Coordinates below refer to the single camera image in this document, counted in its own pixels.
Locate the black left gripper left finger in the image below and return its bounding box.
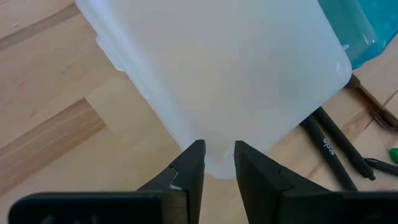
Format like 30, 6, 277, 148
136, 139, 206, 224

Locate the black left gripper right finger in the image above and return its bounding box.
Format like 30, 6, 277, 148
234, 140, 331, 224

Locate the translucent white supply box base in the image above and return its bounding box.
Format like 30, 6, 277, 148
73, 0, 354, 180

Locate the teal plastic supply box lid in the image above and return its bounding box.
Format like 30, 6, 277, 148
317, 0, 398, 70

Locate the black pen with white print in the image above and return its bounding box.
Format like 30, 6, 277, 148
299, 114, 359, 192

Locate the translucent purple pen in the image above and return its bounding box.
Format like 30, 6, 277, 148
344, 73, 398, 132

